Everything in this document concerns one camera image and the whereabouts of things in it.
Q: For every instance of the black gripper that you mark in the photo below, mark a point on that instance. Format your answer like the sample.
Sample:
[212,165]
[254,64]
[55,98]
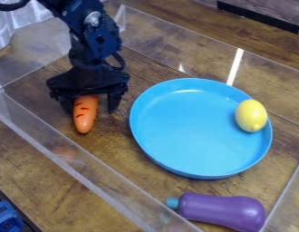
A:
[90,77]

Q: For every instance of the orange toy carrot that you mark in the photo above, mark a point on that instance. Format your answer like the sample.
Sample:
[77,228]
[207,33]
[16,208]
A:
[85,112]

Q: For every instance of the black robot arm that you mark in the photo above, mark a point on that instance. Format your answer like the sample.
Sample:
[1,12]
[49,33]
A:
[95,33]

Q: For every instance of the blue plastic tray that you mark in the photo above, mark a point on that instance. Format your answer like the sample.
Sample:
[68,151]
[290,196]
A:
[183,124]

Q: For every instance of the yellow toy lemon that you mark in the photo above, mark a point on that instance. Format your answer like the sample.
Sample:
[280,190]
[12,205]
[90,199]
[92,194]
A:
[251,115]

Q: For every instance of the blue plastic crate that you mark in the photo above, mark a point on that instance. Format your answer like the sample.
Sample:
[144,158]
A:
[11,222]

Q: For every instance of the dark wooden baseboard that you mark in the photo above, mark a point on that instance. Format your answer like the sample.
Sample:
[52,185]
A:
[262,18]

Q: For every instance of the purple toy eggplant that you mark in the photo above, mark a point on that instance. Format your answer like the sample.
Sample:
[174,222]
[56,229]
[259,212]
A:
[240,213]

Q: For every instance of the clear acrylic enclosure wall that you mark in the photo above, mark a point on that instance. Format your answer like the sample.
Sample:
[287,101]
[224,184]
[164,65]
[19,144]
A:
[92,183]

